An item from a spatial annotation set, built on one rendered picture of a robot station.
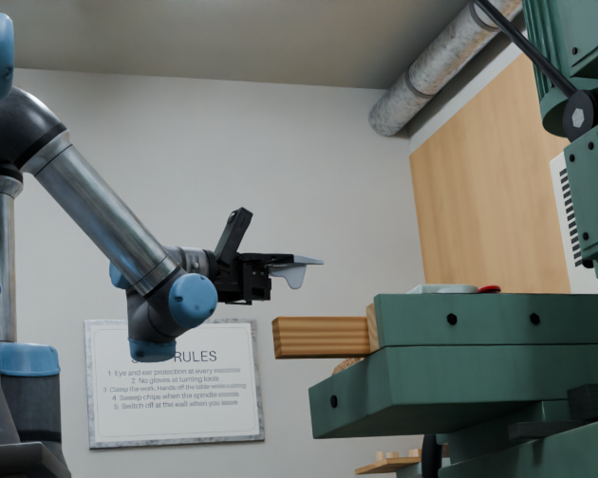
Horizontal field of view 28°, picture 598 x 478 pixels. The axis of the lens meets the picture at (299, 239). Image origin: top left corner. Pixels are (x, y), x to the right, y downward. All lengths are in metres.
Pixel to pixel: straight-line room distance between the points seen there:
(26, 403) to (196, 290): 0.32
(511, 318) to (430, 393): 0.13
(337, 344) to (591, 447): 0.27
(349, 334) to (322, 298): 3.38
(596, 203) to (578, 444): 0.23
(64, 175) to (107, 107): 2.85
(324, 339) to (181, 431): 3.12
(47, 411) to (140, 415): 2.64
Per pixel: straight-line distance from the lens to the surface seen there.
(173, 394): 4.31
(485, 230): 4.34
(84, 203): 1.78
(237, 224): 2.02
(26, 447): 1.06
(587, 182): 1.19
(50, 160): 1.78
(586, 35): 1.23
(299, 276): 2.01
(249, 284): 2.00
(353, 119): 4.91
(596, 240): 1.17
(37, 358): 1.65
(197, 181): 4.59
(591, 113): 1.26
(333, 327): 1.20
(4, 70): 0.98
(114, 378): 4.28
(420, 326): 1.21
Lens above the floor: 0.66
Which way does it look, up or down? 17 degrees up
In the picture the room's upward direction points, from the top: 6 degrees counter-clockwise
